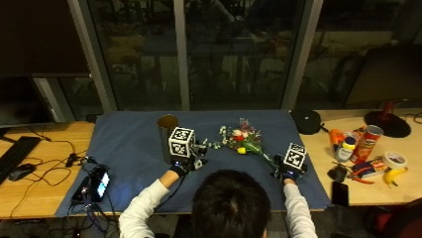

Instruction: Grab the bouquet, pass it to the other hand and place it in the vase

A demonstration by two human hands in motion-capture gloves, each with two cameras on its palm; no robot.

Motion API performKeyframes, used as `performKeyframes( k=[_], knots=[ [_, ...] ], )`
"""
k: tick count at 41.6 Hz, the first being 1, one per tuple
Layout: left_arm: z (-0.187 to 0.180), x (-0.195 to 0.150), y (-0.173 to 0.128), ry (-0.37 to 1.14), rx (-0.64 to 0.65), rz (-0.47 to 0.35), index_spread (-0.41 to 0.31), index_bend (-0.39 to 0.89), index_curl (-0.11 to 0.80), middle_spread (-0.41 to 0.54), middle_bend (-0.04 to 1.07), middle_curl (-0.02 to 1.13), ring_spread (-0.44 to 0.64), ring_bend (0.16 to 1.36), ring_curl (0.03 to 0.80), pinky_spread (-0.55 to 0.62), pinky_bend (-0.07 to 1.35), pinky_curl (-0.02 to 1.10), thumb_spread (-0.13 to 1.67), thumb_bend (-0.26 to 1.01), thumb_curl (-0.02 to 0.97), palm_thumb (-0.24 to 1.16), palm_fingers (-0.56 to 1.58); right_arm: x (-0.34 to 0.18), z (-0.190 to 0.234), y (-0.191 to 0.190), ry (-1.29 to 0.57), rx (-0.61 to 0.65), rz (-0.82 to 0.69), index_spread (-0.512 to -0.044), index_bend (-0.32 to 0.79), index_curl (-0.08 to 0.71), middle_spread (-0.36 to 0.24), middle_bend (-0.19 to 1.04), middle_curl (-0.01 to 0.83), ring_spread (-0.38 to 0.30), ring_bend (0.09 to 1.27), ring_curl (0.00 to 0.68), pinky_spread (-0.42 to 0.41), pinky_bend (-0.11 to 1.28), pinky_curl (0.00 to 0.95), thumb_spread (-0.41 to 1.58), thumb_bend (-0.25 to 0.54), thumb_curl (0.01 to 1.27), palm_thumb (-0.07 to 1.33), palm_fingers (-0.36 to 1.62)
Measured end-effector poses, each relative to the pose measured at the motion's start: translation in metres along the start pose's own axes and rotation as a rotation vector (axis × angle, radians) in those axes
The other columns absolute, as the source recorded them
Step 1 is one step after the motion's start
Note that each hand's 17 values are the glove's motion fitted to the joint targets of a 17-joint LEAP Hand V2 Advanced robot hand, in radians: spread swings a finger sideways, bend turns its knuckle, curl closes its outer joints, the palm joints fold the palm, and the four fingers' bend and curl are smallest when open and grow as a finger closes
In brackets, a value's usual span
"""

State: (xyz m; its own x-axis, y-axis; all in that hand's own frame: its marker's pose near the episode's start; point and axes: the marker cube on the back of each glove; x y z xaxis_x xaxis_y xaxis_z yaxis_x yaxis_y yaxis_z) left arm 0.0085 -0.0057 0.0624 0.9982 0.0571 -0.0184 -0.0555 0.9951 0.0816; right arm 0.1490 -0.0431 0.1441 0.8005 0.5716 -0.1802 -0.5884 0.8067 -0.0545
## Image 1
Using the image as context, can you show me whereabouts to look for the dark computer monitor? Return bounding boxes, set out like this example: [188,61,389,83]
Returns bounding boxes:
[0,73,60,129]

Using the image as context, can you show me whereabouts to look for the black desk cable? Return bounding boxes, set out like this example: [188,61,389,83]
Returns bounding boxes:
[27,126,90,169]

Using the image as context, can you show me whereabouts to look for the black computer mouse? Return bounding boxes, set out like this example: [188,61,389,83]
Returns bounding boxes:
[8,163,39,182]

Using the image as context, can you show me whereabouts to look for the orange handled pliers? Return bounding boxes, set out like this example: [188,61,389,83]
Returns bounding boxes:
[349,175,376,185]

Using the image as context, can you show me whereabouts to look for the flower bouquet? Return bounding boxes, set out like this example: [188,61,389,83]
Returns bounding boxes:
[207,117,279,167]

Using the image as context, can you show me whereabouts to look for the white marker cube glove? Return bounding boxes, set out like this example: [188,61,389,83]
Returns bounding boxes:
[283,142,309,171]
[168,126,197,159]

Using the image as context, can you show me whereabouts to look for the person's left hand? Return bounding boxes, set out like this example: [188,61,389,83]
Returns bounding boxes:
[168,138,212,178]

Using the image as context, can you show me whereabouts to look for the orange plastic object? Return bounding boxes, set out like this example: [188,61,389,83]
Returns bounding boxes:
[328,128,349,147]

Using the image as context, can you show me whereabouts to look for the white marker cube left glove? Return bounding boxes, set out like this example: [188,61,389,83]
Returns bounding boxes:
[168,126,197,159]

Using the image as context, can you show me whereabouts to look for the black keyboard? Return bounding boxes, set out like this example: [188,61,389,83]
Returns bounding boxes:
[0,135,44,184]

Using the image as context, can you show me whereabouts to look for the black round speaker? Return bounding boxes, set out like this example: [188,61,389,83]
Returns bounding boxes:
[291,109,327,136]

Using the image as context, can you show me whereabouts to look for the black mouse cable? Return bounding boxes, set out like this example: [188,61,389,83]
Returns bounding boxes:
[8,158,74,219]

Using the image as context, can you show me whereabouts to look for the person's right hand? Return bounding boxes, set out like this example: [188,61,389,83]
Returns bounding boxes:
[272,154,309,181]

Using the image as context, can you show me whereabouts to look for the white tape roll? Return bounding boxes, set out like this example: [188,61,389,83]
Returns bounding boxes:
[381,151,409,171]

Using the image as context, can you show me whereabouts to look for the small black object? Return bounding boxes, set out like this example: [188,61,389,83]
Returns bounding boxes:
[327,164,351,184]

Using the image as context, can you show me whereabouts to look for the white bottle blue cap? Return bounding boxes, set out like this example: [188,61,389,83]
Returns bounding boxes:
[335,135,357,164]

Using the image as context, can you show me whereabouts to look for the black electronic box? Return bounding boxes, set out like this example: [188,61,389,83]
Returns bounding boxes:
[71,176,94,204]

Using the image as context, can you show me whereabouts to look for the black glove cable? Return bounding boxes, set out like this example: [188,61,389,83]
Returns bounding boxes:
[151,174,189,214]

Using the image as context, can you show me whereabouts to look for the black smartphone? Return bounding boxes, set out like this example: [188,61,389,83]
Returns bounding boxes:
[332,180,352,208]

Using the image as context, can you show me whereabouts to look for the red and blue packet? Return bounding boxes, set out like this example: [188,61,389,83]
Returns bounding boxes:
[352,156,390,179]

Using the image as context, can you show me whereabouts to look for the yellow banana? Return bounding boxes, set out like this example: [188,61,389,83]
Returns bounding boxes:
[383,167,410,188]

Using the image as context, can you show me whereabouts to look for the red chips can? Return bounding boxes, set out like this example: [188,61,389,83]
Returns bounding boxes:
[351,124,385,165]

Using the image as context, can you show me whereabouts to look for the blue table cloth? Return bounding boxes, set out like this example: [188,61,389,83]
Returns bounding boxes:
[56,109,333,218]

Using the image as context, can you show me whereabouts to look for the white marker cube right glove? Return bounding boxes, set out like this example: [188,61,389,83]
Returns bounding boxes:
[283,142,309,171]

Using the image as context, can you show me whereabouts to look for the grey window frame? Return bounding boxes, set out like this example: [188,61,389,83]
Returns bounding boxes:
[67,0,327,113]

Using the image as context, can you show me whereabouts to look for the dark cylindrical vase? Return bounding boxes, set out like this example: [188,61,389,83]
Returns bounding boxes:
[156,113,181,165]

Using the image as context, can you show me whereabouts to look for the red chair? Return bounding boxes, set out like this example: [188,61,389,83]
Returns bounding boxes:
[372,197,422,238]

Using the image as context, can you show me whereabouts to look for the monitor with red stand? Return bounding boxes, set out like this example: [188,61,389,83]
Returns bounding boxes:
[345,45,422,139]

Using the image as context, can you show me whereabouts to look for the smartphone with lit screen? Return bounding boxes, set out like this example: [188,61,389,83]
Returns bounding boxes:
[88,165,112,203]

